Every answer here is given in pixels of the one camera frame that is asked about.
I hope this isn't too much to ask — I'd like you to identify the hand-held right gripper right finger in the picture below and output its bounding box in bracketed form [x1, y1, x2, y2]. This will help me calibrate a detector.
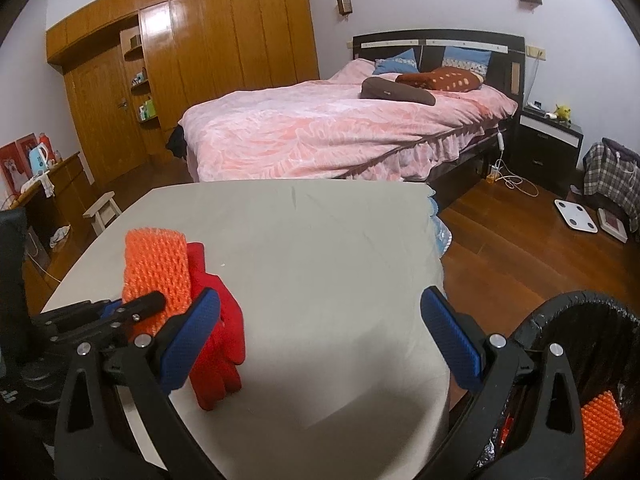
[415, 286, 587, 480]

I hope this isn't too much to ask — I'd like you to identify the black nightstand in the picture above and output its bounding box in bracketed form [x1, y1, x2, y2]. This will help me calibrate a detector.
[509, 110, 585, 196]

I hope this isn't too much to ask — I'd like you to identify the blue white kettle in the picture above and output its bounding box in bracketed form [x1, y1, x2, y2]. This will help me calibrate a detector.
[28, 141, 52, 176]

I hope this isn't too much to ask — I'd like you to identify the white stool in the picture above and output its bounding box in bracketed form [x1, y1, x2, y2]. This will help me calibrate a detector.
[82, 191, 121, 235]

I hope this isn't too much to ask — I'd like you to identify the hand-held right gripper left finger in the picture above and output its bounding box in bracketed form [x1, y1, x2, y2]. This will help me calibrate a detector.
[52, 289, 222, 480]

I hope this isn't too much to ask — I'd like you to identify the white bathroom scale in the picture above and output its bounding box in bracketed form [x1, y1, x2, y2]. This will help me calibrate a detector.
[554, 199, 599, 234]

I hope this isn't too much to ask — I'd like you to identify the wooden sideboard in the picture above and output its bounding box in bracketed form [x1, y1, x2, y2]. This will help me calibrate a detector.
[0, 152, 98, 301]

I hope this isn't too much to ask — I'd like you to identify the red glove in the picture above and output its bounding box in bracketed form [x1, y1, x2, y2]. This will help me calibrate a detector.
[186, 242, 247, 412]

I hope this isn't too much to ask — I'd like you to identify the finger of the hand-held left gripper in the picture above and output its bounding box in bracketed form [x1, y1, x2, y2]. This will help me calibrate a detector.
[31, 299, 124, 329]
[47, 291, 168, 341]

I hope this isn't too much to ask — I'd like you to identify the black trash bin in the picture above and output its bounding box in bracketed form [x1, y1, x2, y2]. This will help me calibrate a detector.
[447, 290, 640, 480]

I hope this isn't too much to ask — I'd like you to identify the dark brown cushion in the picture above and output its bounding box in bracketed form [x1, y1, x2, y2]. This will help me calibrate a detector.
[360, 77, 437, 107]

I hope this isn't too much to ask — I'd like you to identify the blue pillow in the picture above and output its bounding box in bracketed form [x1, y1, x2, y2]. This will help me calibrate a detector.
[374, 48, 420, 76]
[442, 46, 492, 81]

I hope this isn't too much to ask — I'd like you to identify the wooden wardrobe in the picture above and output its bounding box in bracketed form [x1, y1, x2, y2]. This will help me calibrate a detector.
[46, 0, 321, 186]

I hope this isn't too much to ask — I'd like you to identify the plaid bag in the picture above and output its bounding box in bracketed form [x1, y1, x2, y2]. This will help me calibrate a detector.
[582, 137, 640, 233]

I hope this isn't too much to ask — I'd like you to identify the white cable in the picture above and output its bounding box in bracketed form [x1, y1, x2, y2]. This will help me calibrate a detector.
[500, 174, 540, 199]

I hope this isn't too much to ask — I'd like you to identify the brown dotted pillow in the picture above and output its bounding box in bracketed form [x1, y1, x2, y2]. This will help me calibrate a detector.
[395, 66, 485, 93]

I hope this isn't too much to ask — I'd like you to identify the black cloth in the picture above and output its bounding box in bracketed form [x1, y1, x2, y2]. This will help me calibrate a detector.
[166, 122, 188, 161]

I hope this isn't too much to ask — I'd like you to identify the dark wooden bed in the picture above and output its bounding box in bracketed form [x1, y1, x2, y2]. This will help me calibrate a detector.
[177, 29, 526, 196]

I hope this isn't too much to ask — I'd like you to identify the red framed picture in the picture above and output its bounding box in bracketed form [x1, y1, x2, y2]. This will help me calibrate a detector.
[0, 132, 38, 196]

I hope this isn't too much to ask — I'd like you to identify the dark cloth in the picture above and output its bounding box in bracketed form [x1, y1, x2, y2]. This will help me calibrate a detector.
[0, 207, 28, 361]

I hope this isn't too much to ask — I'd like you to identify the white framed board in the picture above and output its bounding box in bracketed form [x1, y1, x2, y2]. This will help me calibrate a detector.
[596, 206, 629, 244]

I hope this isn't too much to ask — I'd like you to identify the orange foam net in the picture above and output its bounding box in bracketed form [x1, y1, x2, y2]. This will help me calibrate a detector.
[121, 228, 193, 336]
[581, 390, 625, 478]

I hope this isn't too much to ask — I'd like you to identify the pink bedspread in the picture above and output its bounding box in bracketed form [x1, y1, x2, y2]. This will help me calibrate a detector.
[179, 57, 518, 183]

